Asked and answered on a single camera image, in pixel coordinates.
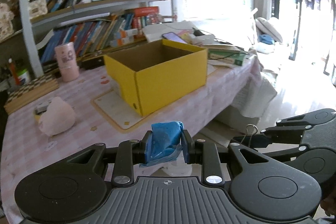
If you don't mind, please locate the blue plastic bag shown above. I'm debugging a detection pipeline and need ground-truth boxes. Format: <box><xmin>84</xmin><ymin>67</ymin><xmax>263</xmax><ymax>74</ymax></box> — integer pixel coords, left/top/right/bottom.
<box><xmin>140</xmin><ymin>121</ymin><xmax>184</xmax><ymax>168</ymax></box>

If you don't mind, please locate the metal binder clip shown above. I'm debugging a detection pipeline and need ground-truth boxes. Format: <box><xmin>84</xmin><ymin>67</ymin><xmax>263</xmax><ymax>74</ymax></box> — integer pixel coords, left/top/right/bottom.
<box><xmin>240</xmin><ymin>124</ymin><xmax>259</xmax><ymax>147</ymax></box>

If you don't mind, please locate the pink plush toy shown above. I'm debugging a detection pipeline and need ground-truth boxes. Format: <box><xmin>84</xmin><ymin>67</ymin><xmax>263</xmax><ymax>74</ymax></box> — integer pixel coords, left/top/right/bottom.
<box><xmin>38</xmin><ymin>97</ymin><xmax>76</xmax><ymax>136</ymax></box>

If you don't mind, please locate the white placemat under box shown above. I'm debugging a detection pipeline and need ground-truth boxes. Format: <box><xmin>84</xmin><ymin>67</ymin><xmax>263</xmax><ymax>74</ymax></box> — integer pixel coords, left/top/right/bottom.
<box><xmin>90</xmin><ymin>88</ymin><xmax>158</xmax><ymax>134</ymax></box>

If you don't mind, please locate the pink checkered tablecloth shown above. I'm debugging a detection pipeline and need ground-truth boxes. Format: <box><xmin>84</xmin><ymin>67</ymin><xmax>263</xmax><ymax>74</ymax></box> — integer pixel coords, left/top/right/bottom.
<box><xmin>1</xmin><ymin>55</ymin><xmax>262</xmax><ymax>223</ymax></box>

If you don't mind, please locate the yellow cardboard box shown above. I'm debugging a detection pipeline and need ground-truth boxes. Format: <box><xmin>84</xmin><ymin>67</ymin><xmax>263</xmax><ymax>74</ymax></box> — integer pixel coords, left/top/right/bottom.
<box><xmin>104</xmin><ymin>39</ymin><xmax>208</xmax><ymax>117</ymax></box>

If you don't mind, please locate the green book stack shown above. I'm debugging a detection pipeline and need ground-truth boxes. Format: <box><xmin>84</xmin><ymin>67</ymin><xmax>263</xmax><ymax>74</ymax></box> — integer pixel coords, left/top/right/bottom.
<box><xmin>207</xmin><ymin>46</ymin><xmax>250</xmax><ymax>67</ymax></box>

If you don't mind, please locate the pink cylindrical cup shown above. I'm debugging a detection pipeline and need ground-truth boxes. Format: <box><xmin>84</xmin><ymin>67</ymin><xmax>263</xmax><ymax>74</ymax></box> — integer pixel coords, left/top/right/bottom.
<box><xmin>55</xmin><ymin>42</ymin><xmax>79</xmax><ymax>83</ymax></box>

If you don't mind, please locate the wooden chessboard box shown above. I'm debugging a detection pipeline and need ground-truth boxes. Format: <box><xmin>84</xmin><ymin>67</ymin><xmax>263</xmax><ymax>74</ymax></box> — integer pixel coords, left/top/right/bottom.
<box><xmin>4</xmin><ymin>75</ymin><xmax>59</xmax><ymax>115</ymax></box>

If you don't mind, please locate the purple smartphone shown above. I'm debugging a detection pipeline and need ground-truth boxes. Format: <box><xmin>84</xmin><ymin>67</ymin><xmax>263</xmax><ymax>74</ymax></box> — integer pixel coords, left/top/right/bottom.
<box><xmin>162</xmin><ymin>32</ymin><xmax>187</xmax><ymax>44</ymax></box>

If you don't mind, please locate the white green lidded jar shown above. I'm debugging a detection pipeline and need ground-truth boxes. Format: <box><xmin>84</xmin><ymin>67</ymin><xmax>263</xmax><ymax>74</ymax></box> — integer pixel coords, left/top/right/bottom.
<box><xmin>17</xmin><ymin>69</ymin><xmax>31</xmax><ymax>86</ymax></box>

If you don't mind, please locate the wooden bookshelf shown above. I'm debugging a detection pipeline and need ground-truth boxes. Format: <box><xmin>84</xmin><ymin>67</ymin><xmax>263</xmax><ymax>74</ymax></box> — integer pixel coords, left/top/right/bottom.
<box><xmin>1</xmin><ymin>0</ymin><xmax>174</xmax><ymax>77</ymax></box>

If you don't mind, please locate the white quilted handbag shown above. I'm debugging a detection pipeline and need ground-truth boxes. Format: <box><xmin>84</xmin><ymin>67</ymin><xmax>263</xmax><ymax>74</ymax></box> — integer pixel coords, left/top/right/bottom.
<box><xmin>28</xmin><ymin>0</ymin><xmax>48</xmax><ymax>19</ymax></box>

